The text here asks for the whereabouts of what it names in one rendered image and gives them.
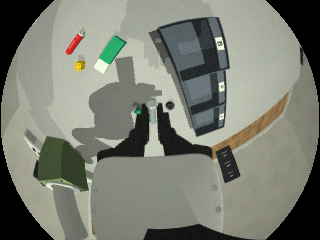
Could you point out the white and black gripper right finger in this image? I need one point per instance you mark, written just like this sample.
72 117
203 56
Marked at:
173 144

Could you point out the yellow die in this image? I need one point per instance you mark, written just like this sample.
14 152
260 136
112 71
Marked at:
80 65

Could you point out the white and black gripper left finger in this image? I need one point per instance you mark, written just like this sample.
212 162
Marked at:
138 137

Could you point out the green and white eraser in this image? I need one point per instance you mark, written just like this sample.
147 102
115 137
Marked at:
110 52

